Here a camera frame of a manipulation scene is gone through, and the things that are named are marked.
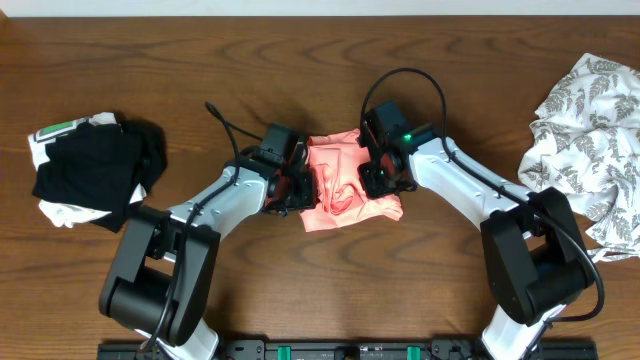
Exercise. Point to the pink t-shirt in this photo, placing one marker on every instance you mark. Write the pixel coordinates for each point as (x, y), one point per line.
(341, 199)

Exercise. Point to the black folded garment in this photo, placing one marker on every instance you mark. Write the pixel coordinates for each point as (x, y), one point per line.
(100, 173)

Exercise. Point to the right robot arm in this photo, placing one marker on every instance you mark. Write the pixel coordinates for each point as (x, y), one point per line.
(535, 258)

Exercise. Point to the white fern print cloth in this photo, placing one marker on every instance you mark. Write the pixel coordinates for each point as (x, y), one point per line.
(586, 145)

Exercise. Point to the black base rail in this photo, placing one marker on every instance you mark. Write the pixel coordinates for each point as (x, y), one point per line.
(375, 350)

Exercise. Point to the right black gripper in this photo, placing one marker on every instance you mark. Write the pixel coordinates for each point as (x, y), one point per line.
(365, 172)

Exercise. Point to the white garment with green print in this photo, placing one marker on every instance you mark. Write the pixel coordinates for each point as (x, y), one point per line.
(40, 138)

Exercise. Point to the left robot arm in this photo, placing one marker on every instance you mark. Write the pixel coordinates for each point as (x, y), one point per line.
(159, 280)

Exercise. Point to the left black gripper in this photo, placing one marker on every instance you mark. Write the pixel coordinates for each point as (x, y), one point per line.
(307, 198)

